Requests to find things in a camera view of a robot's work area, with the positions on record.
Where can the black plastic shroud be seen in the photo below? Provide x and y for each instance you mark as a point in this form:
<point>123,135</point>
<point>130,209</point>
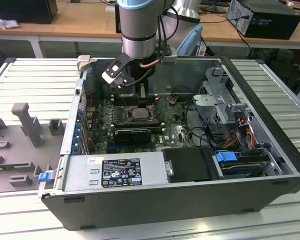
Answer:
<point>190,162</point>

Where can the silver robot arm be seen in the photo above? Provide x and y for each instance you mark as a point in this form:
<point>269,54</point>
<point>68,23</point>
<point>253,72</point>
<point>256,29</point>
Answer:
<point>137,25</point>

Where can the green motherboard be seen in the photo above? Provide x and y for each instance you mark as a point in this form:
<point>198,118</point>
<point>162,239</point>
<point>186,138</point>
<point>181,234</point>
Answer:
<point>175,135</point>

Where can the blue case latch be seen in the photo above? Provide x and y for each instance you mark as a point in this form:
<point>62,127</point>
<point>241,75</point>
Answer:
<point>45,177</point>

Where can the CPU socket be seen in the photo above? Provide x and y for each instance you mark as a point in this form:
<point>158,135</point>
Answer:
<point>129,115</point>

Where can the black computer tower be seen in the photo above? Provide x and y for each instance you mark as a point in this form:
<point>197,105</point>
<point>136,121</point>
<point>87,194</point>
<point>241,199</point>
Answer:
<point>270,25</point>

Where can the white latch RAM slot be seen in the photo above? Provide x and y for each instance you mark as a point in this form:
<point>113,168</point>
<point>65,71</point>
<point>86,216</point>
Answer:
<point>162,130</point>
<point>120,124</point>
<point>130,100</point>
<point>112,95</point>

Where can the large black box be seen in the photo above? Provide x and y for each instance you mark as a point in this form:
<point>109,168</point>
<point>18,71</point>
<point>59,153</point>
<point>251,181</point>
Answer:
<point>22,11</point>

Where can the pale blue teach pendant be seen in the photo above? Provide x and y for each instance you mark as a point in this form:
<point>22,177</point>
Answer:
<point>190,42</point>

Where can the grey power supply with label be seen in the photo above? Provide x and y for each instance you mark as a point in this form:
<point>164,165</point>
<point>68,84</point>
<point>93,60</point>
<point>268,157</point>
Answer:
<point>77,175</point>

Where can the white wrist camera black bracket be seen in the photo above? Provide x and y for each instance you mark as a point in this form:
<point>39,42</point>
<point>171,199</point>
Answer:
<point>110,76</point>

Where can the wooden desk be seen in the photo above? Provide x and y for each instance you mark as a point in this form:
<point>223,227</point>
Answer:
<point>77,22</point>

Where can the hard disk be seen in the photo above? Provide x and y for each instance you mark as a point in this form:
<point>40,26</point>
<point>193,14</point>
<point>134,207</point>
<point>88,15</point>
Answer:
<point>240,171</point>

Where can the blue expansion slot latch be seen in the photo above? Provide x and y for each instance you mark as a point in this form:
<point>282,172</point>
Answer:
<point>76,145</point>
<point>78,131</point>
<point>80,113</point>

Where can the crumpled white paper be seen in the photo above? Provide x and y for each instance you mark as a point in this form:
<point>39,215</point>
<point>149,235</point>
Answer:
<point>5,23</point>

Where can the grey parts rack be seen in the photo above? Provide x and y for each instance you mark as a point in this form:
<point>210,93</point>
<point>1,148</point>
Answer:
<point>27,120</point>

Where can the black monitor stand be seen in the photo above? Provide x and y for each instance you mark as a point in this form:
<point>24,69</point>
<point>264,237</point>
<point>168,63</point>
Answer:
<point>215,8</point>

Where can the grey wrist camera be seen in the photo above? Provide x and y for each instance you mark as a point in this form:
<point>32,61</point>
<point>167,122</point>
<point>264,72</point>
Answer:
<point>171,58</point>

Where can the silver square CPU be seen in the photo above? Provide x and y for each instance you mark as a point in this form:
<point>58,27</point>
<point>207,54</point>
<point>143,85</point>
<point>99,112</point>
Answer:
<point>141,113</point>

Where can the black graphics card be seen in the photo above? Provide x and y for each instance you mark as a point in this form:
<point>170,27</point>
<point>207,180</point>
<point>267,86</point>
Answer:
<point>132,137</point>

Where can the black PC case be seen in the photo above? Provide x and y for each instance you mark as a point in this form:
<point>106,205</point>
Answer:
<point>165,207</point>

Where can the grey metal drive cage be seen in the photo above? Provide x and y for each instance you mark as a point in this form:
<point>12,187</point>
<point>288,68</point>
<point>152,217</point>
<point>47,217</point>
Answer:
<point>215,105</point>

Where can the blue disk carrier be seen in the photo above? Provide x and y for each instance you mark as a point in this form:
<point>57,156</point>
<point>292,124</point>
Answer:
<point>225,157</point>

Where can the grey metal disk bay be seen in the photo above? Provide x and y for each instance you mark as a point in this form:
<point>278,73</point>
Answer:
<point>275,167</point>

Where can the grey case latch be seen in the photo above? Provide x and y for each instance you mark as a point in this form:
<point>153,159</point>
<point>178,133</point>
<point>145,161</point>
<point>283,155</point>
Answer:
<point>84,62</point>

